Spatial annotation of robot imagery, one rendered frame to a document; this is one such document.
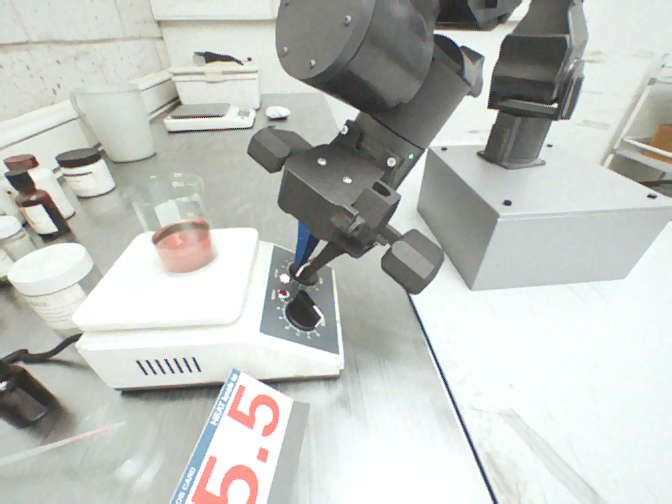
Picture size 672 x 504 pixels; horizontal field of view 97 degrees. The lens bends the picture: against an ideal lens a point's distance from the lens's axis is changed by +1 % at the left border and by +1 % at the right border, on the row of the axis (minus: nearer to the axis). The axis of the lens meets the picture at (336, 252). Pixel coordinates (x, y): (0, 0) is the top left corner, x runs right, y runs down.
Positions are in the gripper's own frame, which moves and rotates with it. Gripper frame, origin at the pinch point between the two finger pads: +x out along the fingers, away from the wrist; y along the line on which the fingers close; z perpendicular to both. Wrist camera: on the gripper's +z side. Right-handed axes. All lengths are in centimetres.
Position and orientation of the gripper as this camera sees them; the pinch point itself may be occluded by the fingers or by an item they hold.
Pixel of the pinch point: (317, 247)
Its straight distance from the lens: 28.2
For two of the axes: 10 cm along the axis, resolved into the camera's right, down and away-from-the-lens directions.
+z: -4.6, 2.6, -8.5
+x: -5.0, 7.2, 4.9
